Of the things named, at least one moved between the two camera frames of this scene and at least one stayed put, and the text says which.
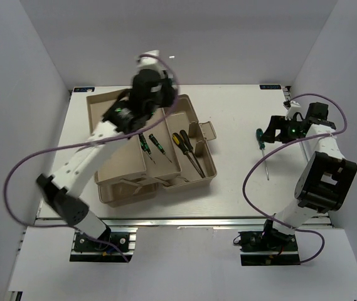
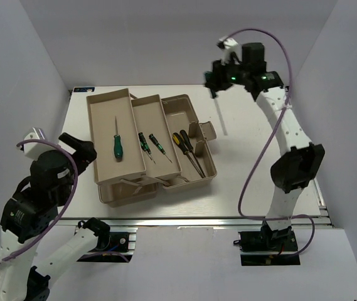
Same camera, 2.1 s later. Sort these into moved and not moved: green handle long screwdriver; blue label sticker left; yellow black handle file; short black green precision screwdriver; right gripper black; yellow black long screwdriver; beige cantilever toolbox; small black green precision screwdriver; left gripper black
Moved: green handle long screwdriver; right gripper black; left gripper black
Not moved: blue label sticker left; yellow black long screwdriver; small black green precision screwdriver; beige cantilever toolbox; yellow black handle file; short black green precision screwdriver
